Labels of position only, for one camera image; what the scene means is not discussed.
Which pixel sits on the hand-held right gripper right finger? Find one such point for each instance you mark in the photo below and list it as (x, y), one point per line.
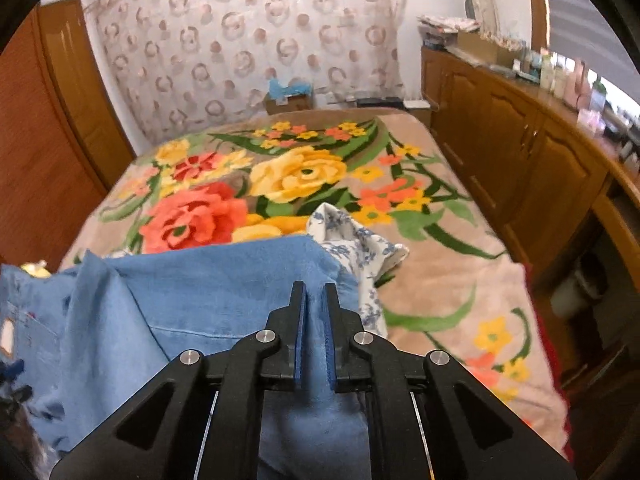
(329, 350)

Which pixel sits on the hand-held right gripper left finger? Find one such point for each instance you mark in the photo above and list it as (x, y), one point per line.
(300, 350)

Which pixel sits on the light blue denim pants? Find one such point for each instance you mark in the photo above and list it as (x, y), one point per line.
(35, 310)

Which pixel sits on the white blue-flowered sheet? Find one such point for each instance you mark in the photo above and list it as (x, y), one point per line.
(350, 240)

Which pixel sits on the beige floral blanket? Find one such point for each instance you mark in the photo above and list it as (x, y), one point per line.
(440, 270)

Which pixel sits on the small cardboard box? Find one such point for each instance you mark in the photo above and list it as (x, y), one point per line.
(285, 106)

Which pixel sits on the blue cloth item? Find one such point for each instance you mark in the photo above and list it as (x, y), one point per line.
(287, 88)

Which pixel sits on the circle-patterned sheer curtain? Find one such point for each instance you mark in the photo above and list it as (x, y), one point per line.
(225, 35)

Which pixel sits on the stack of patterned papers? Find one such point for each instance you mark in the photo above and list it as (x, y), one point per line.
(447, 24)

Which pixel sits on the row of bottles and jars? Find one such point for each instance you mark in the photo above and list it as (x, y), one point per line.
(575, 80)

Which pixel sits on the grey window blind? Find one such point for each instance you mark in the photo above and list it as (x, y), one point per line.
(585, 5)

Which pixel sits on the wooden window frame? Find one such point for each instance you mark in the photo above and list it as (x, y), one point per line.
(537, 5)

